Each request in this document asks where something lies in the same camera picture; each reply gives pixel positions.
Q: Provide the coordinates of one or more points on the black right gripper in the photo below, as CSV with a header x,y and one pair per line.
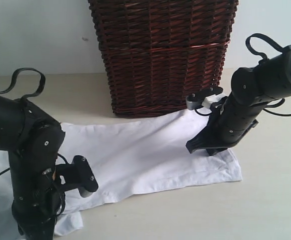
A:
x,y
229,128

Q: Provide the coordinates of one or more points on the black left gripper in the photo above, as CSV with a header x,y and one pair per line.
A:
x,y
37,220

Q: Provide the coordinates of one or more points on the white t-shirt red lettering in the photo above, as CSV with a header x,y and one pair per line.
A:
x,y
140,157

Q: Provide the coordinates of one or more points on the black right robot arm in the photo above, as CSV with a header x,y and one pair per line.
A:
x,y
256,86

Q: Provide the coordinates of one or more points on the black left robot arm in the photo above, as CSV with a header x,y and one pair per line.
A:
x,y
32,139

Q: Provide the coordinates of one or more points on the dark brown wicker basket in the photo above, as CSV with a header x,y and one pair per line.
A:
x,y
157,52

